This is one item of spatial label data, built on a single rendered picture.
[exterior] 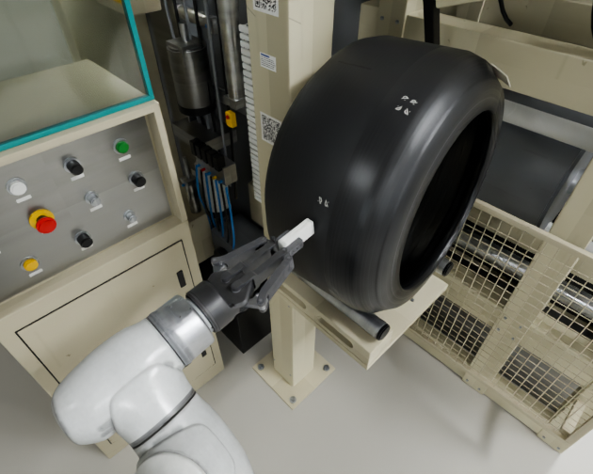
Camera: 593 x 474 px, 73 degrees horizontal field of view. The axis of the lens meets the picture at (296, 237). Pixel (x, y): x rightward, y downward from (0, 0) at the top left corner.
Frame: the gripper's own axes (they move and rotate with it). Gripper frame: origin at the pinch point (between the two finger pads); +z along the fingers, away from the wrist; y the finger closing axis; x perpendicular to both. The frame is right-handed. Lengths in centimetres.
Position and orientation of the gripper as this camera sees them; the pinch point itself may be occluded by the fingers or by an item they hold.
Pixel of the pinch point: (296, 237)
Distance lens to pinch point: 67.7
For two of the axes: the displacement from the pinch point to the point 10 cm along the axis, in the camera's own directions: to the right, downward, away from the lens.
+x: 1.0, 6.6, 7.5
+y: -7.0, -4.9, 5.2
